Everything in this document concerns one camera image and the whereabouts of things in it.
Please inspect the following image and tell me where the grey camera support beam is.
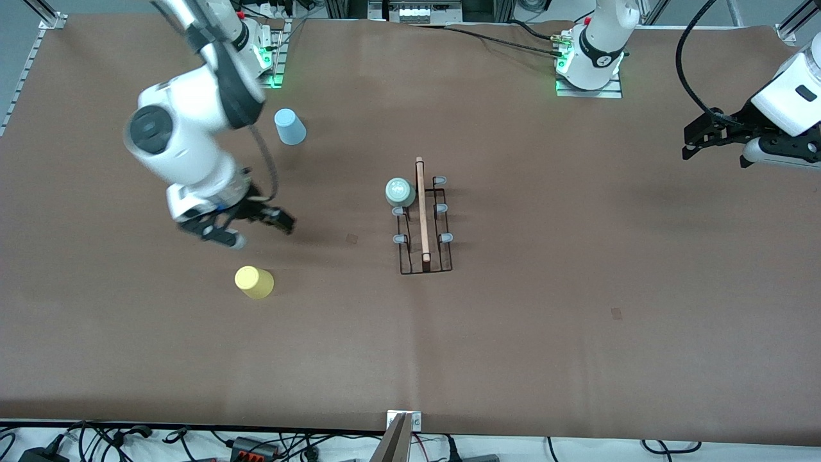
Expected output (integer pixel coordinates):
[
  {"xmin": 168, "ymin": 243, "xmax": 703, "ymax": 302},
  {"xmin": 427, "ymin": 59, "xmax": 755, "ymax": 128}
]
[{"xmin": 369, "ymin": 413, "xmax": 414, "ymax": 462}]

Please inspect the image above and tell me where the white multi-socket power strip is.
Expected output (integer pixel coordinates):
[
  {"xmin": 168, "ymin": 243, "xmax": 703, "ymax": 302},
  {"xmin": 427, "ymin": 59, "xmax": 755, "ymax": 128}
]
[{"xmin": 384, "ymin": 0, "xmax": 464, "ymax": 25}]

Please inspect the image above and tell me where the yellow plastic cup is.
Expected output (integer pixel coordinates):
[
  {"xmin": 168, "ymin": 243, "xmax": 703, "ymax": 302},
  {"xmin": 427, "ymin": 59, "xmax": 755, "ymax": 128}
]
[{"xmin": 234, "ymin": 266, "xmax": 275, "ymax": 300}]

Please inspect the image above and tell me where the orange black connector block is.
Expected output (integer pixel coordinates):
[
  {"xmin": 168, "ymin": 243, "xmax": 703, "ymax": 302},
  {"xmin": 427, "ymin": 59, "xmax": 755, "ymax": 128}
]
[{"xmin": 230, "ymin": 436, "xmax": 280, "ymax": 460}]

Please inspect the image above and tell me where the small metal edge bracket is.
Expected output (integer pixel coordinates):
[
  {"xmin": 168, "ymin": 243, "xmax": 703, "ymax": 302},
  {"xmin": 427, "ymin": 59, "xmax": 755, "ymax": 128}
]
[{"xmin": 386, "ymin": 411, "xmax": 423, "ymax": 432}]

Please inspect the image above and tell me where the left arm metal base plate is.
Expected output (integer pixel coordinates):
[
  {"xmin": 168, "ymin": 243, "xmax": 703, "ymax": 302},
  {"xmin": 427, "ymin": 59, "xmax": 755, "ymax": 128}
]
[{"xmin": 555, "ymin": 71, "xmax": 624, "ymax": 99}]

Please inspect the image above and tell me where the mint green plastic cup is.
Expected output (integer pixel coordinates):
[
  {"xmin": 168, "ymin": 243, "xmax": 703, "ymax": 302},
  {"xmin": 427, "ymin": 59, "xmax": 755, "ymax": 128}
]
[{"xmin": 385, "ymin": 177, "xmax": 417, "ymax": 208}]

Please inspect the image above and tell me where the brown table cover sheet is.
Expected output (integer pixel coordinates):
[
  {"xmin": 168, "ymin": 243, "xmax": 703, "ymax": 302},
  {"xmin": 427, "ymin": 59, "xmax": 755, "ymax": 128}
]
[{"xmin": 0, "ymin": 14, "xmax": 821, "ymax": 447}]

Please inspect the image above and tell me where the black base power cable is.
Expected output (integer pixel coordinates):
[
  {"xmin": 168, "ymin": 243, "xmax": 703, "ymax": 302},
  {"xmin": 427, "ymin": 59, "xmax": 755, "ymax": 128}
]
[{"xmin": 410, "ymin": 22, "xmax": 568, "ymax": 58}]

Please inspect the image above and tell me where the black power adapter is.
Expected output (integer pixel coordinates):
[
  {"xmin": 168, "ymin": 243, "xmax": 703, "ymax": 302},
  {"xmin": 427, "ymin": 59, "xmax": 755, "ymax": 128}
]
[{"xmin": 18, "ymin": 447, "xmax": 70, "ymax": 462}]

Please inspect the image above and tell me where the black wire cup holder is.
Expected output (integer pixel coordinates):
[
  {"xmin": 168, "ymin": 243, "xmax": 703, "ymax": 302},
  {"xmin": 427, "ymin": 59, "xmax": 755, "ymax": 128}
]
[{"xmin": 392, "ymin": 156, "xmax": 455, "ymax": 276}]

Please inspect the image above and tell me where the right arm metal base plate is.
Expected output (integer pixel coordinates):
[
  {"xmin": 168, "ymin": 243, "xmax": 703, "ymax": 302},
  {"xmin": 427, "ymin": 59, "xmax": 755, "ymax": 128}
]
[{"xmin": 257, "ymin": 19, "xmax": 286, "ymax": 89}]

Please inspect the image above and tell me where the light blue plastic cup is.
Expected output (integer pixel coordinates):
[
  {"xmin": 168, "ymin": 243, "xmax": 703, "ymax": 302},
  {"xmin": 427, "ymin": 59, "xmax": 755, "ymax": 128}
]
[{"xmin": 274, "ymin": 108, "xmax": 307, "ymax": 146}]

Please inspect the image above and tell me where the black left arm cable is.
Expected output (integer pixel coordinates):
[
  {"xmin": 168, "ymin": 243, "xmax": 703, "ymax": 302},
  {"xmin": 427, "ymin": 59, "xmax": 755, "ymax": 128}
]
[{"xmin": 675, "ymin": 0, "xmax": 729, "ymax": 126}]

